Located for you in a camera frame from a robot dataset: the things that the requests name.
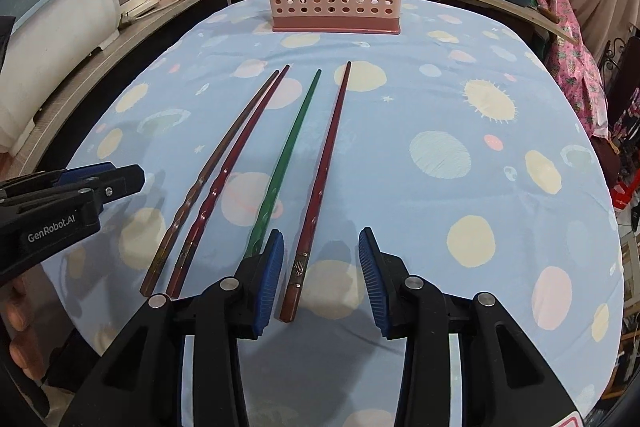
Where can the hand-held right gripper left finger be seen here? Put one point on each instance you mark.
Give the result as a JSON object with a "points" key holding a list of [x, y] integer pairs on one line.
{"points": [[267, 282]]}

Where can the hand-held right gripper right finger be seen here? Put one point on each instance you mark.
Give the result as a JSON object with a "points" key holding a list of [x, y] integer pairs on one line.
{"points": [[372, 282]]}

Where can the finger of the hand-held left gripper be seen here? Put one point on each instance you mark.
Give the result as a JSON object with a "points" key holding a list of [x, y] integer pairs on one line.
{"points": [[122, 184], [85, 170]]}

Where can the maroon chopstick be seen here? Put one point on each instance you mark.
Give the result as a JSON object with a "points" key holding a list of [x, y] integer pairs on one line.
{"points": [[290, 302], [176, 284]]}

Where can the green chopstick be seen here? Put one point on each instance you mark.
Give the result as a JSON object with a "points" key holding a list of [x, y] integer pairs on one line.
{"points": [[265, 211]]}

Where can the person's left hand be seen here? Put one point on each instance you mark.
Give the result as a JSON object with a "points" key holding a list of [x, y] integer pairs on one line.
{"points": [[15, 322]]}

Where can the white tub with teal lid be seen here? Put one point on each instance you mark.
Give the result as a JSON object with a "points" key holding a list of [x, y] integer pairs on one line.
{"points": [[60, 22]]}

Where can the pink floral garment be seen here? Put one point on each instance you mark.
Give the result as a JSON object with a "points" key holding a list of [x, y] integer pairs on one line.
{"points": [[575, 57]]}

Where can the dark metal chair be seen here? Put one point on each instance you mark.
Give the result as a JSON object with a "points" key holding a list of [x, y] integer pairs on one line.
{"points": [[614, 57]]}

